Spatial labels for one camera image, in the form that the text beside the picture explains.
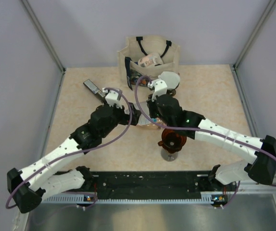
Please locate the dark glass beaker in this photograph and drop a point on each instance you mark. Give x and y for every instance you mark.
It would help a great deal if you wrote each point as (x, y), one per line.
(168, 156)

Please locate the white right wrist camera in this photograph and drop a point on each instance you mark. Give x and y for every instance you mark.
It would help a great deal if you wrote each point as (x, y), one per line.
(159, 86)

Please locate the black rectangular box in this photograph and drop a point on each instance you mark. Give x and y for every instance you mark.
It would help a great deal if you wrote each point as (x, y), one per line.
(94, 90)

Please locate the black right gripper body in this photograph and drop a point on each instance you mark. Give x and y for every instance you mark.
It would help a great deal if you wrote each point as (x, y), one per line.
(155, 112)

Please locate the dark green glass dripper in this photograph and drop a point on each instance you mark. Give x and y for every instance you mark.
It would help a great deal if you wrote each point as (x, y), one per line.
(171, 92)

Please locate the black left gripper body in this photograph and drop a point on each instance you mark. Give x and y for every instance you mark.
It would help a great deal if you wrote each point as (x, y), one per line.
(119, 117)

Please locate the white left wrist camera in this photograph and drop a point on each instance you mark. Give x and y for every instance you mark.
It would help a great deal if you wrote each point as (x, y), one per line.
(113, 97)

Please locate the pink pouch in bag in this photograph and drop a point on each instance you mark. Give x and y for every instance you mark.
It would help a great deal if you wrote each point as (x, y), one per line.
(150, 60)

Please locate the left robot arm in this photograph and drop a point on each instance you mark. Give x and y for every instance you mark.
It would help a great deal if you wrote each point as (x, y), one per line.
(29, 186)

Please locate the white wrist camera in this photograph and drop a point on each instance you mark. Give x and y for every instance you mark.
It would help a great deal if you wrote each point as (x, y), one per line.
(159, 86)
(113, 97)

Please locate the pink liquid soap bottle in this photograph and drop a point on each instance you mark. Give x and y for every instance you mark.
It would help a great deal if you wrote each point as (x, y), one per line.
(144, 123)

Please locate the beige canvas tote bag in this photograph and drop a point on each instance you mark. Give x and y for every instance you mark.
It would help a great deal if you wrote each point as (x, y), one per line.
(140, 46)

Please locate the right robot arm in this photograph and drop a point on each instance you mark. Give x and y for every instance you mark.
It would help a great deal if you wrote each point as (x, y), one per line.
(258, 155)

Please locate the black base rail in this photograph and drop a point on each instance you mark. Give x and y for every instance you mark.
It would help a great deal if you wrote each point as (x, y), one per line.
(147, 185)

